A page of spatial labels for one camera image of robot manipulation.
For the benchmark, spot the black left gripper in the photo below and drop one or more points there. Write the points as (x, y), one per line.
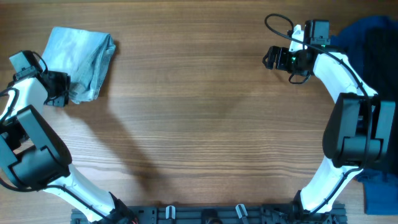
(66, 80)

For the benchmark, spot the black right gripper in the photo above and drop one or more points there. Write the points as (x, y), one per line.
(281, 65)

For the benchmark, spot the light blue denim shorts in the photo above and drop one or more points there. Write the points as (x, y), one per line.
(84, 55)

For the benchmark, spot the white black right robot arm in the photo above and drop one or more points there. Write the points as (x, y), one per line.
(357, 133)

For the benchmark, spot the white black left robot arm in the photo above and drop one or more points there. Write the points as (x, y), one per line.
(34, 158)

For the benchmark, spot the dark blue shirt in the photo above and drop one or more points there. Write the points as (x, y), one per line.
(371, 46)

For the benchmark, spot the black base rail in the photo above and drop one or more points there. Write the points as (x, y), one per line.
(264, 214)

